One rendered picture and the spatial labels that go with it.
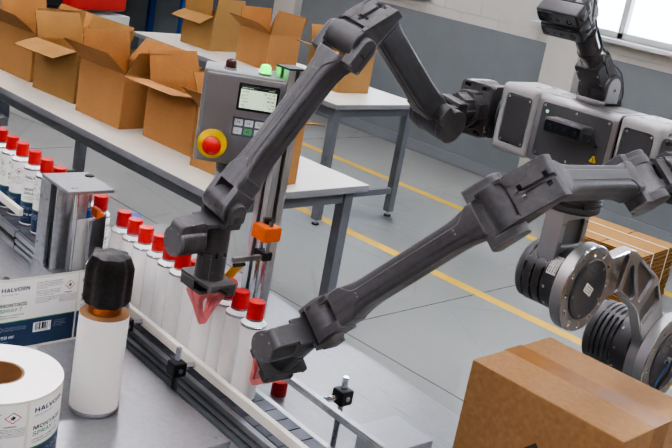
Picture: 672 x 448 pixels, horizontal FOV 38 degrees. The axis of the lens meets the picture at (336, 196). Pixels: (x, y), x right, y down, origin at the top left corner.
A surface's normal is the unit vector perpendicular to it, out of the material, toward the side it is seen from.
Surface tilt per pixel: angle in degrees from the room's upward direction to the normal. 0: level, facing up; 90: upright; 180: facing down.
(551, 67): 90
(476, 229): 78
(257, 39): 90
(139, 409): 0
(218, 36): 90
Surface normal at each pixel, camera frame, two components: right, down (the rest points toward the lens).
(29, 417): 0.73, 0.30
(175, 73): 0.72, 0.06
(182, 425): 0.18, -0.95
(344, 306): -0.52, -0.07
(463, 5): -0.70, 0.07
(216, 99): 0.09, 0.28
